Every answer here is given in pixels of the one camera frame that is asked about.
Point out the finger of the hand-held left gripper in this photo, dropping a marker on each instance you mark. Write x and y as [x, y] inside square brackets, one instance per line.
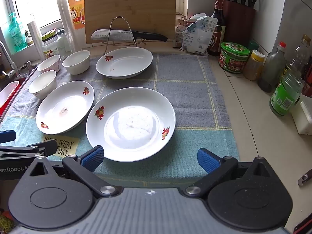
[7, 136]
[47, 149]

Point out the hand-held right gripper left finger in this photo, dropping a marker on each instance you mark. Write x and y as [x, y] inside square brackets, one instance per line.
[93, 157]

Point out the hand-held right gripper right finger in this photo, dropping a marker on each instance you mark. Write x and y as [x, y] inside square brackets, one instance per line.
[207, 160]

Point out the large white floral plate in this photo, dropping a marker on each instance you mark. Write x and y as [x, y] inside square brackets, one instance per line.
[131, 126]

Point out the white bowl pink flowers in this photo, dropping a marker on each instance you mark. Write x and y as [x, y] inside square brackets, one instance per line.
[48, 64]
[42, 85]

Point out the white cup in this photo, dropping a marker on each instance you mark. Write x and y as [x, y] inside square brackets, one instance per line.
[76, 65]

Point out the white floral plate small stain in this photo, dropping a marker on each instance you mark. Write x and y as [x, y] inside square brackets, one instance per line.
[126, 63]

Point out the red plastic basin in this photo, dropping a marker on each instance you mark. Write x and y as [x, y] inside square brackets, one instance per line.
[9, 108]

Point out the steel sink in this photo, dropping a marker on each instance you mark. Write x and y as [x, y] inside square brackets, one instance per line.
[29, 76]

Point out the grey teal checked towel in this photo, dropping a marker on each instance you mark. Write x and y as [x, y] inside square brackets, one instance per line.
[190, 97]

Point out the steel sink knob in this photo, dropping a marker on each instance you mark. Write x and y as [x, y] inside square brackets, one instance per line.
[28, 65]

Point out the steel faucet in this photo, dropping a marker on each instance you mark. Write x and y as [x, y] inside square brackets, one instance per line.
[8, 61]

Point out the small plastic wrap roll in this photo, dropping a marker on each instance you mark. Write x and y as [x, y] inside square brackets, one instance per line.
[37, 42]

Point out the clear glass jar yellow lid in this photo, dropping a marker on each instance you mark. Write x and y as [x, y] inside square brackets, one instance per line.
[52, 48]

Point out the green label glass bottle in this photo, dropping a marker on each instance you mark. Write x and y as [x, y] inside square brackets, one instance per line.
[284, 97]

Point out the small potted plant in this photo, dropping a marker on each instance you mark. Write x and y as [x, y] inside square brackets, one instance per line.
[28, 39]

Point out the green detergent bottle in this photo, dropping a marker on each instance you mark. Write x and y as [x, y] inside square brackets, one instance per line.
[17, 36]

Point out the green lid sauce jar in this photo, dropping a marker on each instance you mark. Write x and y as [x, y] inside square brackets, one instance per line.
[234, 61]

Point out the yellow lid spice jar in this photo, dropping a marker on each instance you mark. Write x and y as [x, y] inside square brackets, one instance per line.
[253, 68]

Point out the white plastic box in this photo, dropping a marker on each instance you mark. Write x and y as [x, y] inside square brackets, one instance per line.
[304, 119]

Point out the glass bottle red cap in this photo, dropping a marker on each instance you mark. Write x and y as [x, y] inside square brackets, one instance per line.
[271, 70]

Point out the large plastic wrap roll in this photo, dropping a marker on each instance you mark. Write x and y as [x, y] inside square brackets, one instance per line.
[67, 29]

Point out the teal container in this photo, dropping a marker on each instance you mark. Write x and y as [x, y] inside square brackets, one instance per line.
[254, 45]

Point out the red label bottle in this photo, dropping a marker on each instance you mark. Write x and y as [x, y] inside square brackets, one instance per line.
[307, 87]

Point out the white printed bag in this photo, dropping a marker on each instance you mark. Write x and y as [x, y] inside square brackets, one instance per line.
[197, 36]

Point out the small white packet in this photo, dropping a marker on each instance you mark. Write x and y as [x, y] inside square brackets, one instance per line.
[179, 34]

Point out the dark soy sauce bottle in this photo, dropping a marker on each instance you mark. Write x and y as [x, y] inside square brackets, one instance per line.
[217, 29]

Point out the dark red knife block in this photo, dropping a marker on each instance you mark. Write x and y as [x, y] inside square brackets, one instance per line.
[238, 26]

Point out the orange oil bottle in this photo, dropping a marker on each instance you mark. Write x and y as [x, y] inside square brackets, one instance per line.
[75, 12]

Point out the clear plastic bottle gold cap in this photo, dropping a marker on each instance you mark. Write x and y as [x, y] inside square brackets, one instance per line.
[301, 56]

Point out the binder clip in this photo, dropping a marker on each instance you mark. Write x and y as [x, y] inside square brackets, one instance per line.
[181, 19]

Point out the white plastic bag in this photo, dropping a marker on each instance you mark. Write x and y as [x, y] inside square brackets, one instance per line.
[197, 16]

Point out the bamboo cutting board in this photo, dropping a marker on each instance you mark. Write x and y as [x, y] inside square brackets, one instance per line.
[129, 4]

